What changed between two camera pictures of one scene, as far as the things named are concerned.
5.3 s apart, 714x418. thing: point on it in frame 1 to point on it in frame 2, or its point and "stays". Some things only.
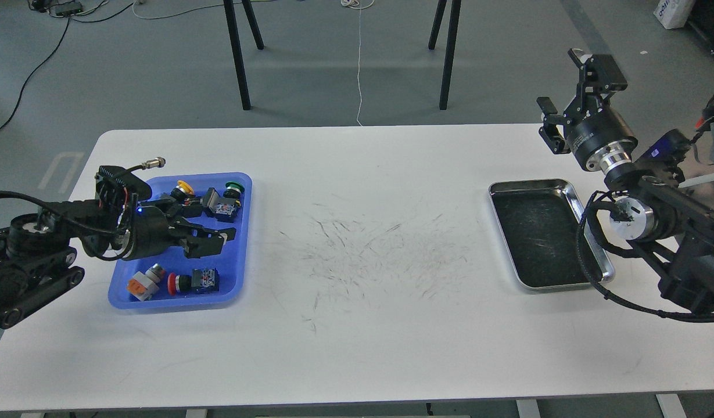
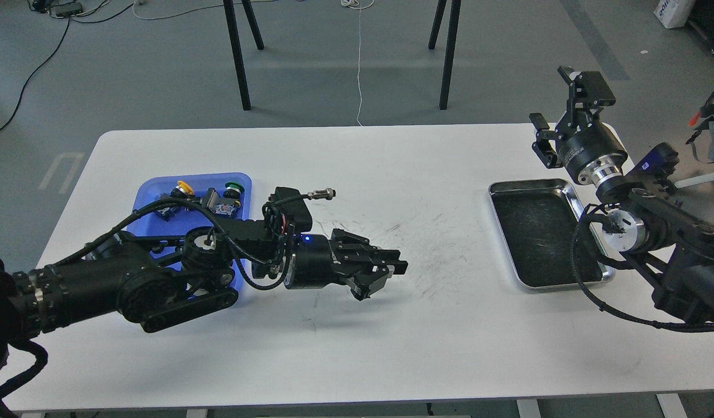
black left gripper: [153, 234] to [318, 261]
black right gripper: [602, 140] to [591, 154]
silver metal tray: [540, 221] stays
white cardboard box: [673, 14] stays
